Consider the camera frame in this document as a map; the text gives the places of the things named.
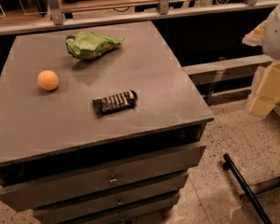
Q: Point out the grey metal shelf beam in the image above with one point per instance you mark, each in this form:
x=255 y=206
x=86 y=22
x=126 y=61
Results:
x=205 y=73

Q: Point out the black metal bar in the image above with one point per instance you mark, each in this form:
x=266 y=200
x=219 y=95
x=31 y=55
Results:
x=229 y=165

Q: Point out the green rice chip bag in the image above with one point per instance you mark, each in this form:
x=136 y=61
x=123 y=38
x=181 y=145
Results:
x=90 y=46

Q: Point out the middle grey drawer front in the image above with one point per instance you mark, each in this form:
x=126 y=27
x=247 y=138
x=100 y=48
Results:
x=105 y=200

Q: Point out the orange fruit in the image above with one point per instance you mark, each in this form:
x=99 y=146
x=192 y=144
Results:
x=48 y=80

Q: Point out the bottom grey drawer front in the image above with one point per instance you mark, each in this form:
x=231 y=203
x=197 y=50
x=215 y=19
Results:
x=129 y=211

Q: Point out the grey drawer cabinet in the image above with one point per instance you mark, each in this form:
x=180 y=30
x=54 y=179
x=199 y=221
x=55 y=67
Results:
x=45 y=133

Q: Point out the black rxbar chocolate bar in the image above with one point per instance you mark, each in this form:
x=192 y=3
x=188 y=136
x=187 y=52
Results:
x=115 y=103

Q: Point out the grey drawer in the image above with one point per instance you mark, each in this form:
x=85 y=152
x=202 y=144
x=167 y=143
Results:
x=66 y=186
x=105 y=200
x=129 y=211

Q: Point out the top grey drawer front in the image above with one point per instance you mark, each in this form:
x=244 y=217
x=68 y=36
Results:
x=66 y=186

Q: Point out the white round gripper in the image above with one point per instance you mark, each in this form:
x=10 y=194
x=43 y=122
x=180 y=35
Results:
x=277 y=34

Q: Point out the grey metal railing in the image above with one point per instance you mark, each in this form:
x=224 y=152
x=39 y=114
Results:
x=63 y=16

